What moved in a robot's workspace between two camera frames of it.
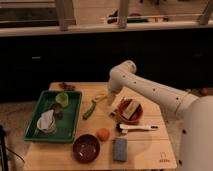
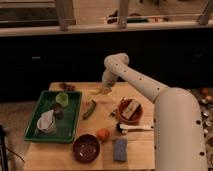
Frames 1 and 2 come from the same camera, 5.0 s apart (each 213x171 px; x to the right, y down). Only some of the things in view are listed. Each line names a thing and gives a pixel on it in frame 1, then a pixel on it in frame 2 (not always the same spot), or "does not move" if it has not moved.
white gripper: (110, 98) to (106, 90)
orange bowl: (137, 115) does not move
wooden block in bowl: (130, 109) does not move
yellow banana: (100, 97) to (95, 92)
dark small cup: (57, 109) does not move
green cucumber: (89, 110) does not move
